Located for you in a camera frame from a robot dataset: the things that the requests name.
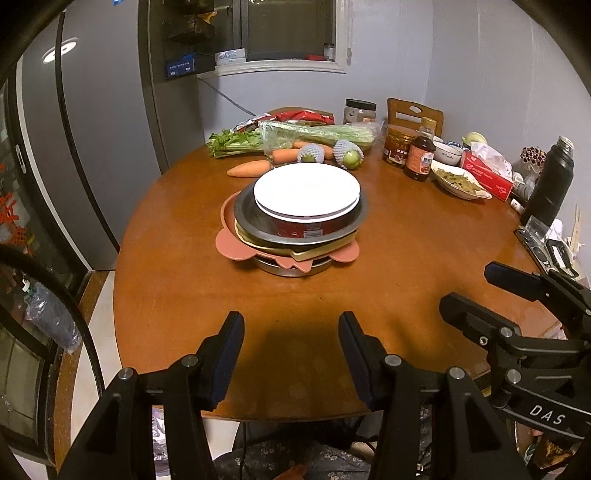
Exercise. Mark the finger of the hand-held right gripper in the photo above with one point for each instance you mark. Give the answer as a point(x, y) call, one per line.
point(512, 279)
point(480, 318)

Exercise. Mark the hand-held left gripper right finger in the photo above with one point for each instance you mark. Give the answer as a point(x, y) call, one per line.
point(355, 362)

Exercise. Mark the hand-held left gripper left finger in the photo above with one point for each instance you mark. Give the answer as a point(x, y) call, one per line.
point(228, 362)

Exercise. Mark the small steel bowl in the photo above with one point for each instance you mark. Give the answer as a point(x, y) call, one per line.
point(268, 270)

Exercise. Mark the pink mushroom-shaped plate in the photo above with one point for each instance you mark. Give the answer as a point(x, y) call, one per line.
point(226, 244)

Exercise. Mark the yellow shell-shaped plate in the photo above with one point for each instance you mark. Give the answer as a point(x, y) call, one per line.
point(304, 254)

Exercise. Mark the red paper bowl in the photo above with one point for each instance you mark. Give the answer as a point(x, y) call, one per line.
point(295, 228)

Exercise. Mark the large steel bowl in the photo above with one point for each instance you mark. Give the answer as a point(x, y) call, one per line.
point(244, 212)

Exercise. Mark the white round plate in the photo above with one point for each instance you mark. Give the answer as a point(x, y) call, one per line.
point(304, 187)

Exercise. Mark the black device in clear case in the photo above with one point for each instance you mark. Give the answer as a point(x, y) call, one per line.
point(547, 247)

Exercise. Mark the wooden sticks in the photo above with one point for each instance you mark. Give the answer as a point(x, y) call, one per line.
point(576, 228)

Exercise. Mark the white small bottle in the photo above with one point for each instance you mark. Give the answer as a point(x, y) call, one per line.
point(521, 188)

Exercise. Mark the black thermos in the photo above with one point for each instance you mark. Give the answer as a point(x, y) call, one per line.
point(549, 184)

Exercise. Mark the red tissue box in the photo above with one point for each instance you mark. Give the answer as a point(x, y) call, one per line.
point(489, 177)

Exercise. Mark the dish of pickled vegetables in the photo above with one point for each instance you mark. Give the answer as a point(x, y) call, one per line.
point(459, 182)

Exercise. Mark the person's floral trousers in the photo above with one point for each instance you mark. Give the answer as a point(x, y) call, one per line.
point(286, 457)

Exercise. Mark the brown dotted ornament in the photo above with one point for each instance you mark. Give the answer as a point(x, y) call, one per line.
point(533, 159)

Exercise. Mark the white printed bowl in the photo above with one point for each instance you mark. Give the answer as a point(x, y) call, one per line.
point(448, 154)

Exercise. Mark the pale yellow lidded pot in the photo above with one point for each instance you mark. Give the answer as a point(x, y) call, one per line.
point(474, 140)

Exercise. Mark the dark vinegar bottle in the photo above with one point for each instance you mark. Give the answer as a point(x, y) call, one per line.
point(419, 159)

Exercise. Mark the orange-lidded chili jar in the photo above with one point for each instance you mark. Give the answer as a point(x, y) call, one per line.
point(397, 147)

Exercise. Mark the clear water jug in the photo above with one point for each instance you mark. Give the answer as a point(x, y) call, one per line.
point(53, 316)

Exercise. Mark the carrot with green top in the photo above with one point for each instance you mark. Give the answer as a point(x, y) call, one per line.
point(249, 169)

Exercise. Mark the wooden chair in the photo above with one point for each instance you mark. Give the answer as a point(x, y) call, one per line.
point(401, 113)

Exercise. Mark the green fruit in foam net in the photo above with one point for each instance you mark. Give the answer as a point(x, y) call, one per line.
point(348, 156)
point(310, 154)

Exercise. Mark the black-lidded jar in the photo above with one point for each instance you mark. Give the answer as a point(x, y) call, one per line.
point(359, 113)

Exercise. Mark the celery in plastic bag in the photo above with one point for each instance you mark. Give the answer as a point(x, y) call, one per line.
point(300, 134)

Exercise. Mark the red snack bag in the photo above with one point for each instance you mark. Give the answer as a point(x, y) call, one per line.
point(295, 117)

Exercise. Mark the glass door cabinet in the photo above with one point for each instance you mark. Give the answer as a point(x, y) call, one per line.
point(27, 207)

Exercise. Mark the grey fridge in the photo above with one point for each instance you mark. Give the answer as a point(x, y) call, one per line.
point(115, 115)

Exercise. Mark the small jar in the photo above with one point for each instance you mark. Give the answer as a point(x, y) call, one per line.
point(328, 51)

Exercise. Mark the dark box with blue label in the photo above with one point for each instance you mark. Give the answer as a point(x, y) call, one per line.
point(187, 67)

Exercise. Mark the white framed window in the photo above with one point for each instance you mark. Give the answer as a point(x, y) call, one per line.
point(277, 67)

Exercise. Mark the white and blue box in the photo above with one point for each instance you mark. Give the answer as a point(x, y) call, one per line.
point(230, 56)

